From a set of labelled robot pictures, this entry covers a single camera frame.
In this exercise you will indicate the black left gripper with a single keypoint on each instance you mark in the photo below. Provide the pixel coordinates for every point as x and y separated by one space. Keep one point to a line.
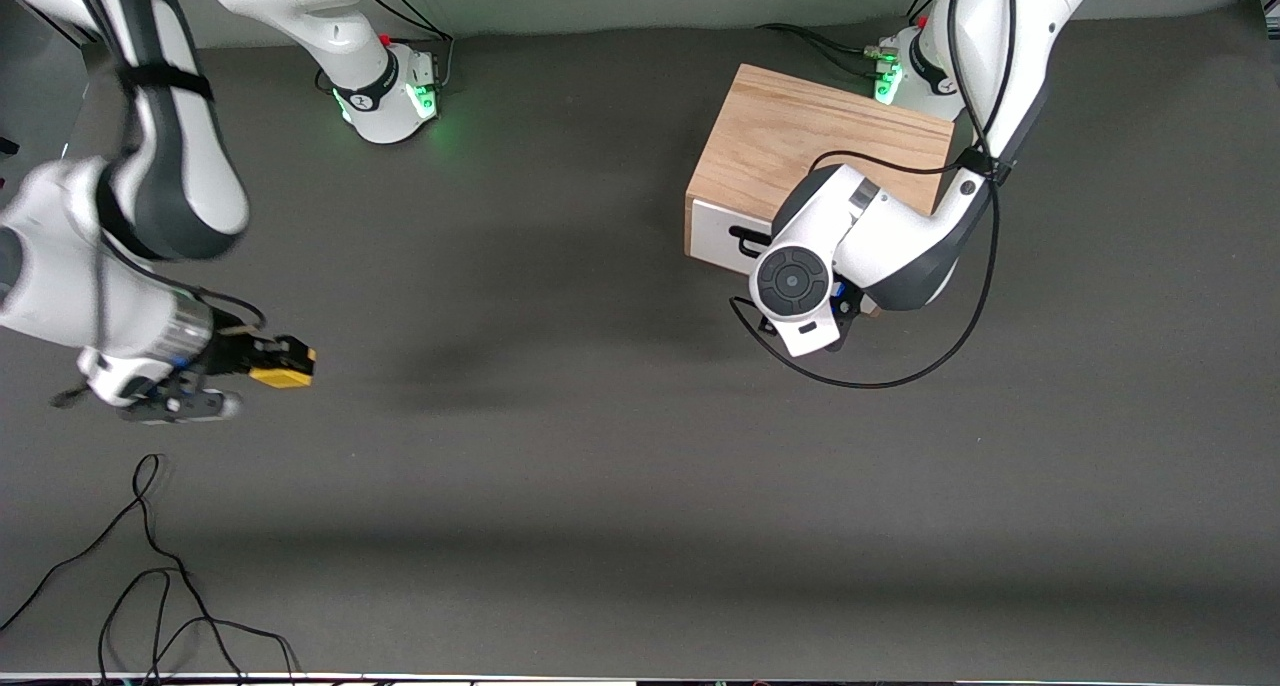
765 325

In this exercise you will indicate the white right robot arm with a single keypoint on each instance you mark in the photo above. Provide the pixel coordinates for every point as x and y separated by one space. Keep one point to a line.
180 166

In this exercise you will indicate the dark grey table mat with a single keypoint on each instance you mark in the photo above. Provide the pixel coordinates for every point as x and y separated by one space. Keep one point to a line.
600 466

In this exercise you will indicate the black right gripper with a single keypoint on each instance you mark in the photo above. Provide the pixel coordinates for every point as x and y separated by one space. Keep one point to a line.
233 353

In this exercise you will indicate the wooden drawer cabinet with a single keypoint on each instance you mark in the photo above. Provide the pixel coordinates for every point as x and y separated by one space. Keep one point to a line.
760 136

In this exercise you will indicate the yellow wooden block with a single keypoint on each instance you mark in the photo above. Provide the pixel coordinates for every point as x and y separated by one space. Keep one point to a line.
283 378

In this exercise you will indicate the white-fronted wooden drawer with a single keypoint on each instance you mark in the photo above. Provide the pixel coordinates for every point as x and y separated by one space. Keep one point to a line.
715 231

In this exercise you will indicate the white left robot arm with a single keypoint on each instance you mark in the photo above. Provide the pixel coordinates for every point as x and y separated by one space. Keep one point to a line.
1000 46

